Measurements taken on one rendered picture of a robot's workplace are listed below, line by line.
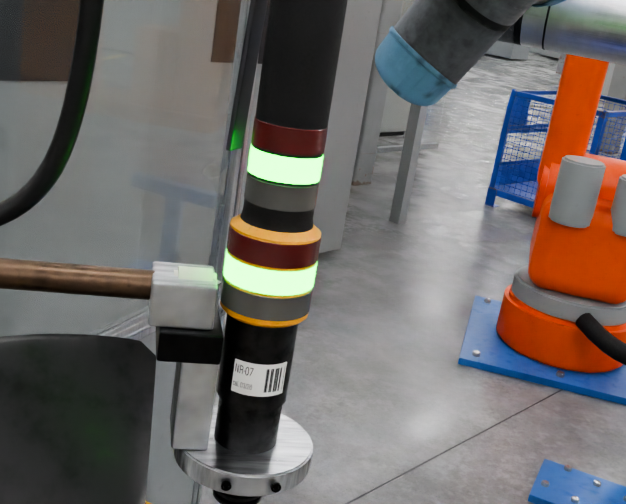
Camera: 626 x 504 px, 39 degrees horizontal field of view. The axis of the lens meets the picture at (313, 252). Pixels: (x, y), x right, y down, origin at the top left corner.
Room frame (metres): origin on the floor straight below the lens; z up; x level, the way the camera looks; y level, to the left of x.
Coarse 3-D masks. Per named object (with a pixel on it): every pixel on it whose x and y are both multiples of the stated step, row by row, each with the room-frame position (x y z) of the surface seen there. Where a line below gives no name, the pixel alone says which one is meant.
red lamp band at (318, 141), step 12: (252, 132) 0.39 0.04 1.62; (264, 132) 0.38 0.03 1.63; (276, 132) 0.38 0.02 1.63; (288, 132) 0.38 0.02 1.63; (300, 132) 0.38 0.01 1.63; (312, 132) 0.38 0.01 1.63; (324, 132) 0.39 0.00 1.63; (264, 144) 0.38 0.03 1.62; (276, 144) 0.38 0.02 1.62; (288, 144) 0.38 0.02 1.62; (300, 144) 0.38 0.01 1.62; (312, 144) 0.38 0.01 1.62; (324, 144) 0.39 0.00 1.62
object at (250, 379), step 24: (240, 336) 0.38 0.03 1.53; (264, 336) 0.38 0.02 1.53; (288, 336) 0.39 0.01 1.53; (240, 360) 0.38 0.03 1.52; (264, 360) 0.38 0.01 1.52; (288, 360) 0.39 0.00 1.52; (240, 384) 0.38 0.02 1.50; (264, 384) 0.38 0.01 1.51; (288, 384) 0.39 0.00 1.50; (240, 408) 0.38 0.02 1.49; (264, 408) 0.38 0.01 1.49; (216, 432) 0.39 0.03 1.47; (240, 432) 0.38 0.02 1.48; (264, 432) 0.38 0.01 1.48
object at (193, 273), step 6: (174, 270) 0.39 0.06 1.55; (180, 270) 0.38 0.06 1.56; (186, 270) 0.38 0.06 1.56; (192, 270) 0.39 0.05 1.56; (198, 270) 0.39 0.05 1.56; (204, 270) 0.39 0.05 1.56; (210, 270) 0.39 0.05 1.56; (180, 276) 0.38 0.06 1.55; (186, 276) 0.38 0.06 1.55; (192, 276) 0.38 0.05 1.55; (198, 276) 0.38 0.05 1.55; (204, 276) 0.38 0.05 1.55; (210, 276) 0.38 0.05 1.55; (216, 276) 0.39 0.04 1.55
